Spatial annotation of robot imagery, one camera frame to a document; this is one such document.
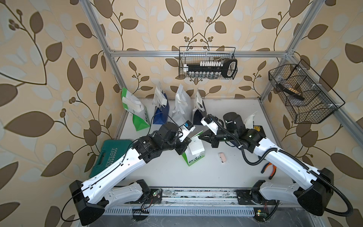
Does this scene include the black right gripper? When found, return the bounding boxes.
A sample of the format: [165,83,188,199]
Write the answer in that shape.
[198,127,237,148]

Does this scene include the small green paper bag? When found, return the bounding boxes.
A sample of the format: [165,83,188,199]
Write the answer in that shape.
[182,131,205,166]

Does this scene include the dark navy small bag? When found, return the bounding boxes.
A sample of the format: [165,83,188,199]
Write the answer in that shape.
[192,91,207,125]

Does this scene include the pink stapler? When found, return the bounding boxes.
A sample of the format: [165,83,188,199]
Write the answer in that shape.
[218,152,226,163]

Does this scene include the white paper bag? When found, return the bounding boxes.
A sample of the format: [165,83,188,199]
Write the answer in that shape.
[171,84,193,126]

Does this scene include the small blue paper bag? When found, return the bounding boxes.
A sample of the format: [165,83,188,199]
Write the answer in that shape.
[153,93,170,125]

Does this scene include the large green white bag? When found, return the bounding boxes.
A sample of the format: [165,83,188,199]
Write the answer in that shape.
[121,88,150,131]

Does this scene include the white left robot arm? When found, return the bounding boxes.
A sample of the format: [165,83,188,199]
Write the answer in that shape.
[69,121,195,226]

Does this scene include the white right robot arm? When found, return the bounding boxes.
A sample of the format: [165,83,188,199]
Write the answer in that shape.
[199,112,334,216]

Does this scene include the black yellow flat case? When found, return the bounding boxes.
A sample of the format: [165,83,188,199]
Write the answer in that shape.
[254,125,266,137]

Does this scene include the green plastic tool case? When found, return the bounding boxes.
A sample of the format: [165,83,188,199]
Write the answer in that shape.
[89,140,132,178]

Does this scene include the black socket set holder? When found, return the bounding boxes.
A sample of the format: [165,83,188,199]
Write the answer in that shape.
[182,59,238,79]

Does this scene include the tool in right basket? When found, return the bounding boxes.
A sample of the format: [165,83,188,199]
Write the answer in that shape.
[278,83,304,100]

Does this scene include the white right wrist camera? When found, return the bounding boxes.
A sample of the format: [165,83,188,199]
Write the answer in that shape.
[200,114,219,135]

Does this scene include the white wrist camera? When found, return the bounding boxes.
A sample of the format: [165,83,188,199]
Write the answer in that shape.
[179,120,195,142]
[200,114,219,135]

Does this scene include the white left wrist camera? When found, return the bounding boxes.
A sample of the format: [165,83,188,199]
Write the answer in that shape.
[179,120,195,142]

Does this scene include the aluminium front rail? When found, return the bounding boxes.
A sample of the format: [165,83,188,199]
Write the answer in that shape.
[104,185,301,211]

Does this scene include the orange handled pliers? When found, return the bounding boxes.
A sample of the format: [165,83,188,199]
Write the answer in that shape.
[260,162,277,180]

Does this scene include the black wire basket back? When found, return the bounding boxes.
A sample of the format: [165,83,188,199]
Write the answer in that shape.
[178,46,238,80]

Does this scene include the black wire basket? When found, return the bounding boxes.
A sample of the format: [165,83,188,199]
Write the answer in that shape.
[268,59,346,124]
[178,46,238,80]

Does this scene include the black wire basket right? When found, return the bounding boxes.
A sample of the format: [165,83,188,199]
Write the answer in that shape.
[268,59,346,124]

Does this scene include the black corrugated cable hose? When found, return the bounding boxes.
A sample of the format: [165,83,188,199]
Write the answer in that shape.
[208,114,354,218]

